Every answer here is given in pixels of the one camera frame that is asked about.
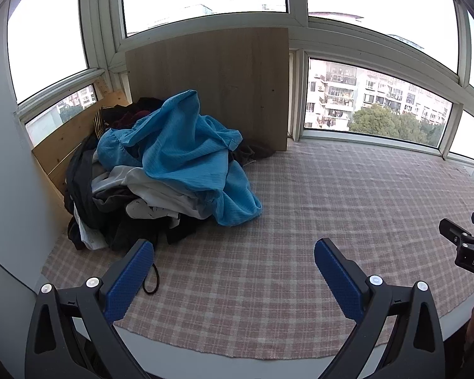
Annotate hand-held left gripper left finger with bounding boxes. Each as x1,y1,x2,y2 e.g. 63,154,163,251
25,239,155,379

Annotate apartment buildings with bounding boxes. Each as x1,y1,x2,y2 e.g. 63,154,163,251
306,57,451,131

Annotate white window frame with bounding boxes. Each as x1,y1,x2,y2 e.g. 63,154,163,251
0,0,474,174

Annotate pile of mixed clothes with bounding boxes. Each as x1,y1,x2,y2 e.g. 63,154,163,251
63,97,277,251

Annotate pink plaid mat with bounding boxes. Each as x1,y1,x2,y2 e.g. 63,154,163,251
41,142,474,360

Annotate green tree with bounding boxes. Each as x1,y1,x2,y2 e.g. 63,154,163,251
349,103,443,147

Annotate pale pine board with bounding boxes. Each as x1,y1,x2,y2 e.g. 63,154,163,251
32,79,133,206

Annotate blue striped zip jacket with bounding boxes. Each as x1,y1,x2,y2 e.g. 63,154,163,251
97,90,262,227

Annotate large wooden panel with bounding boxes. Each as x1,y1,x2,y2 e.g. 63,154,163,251
125,27,290,153

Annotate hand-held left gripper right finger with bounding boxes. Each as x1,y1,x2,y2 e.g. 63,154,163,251
314,238,446,379

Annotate black drawstring cord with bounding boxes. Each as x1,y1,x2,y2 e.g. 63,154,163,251
142,262,161,295

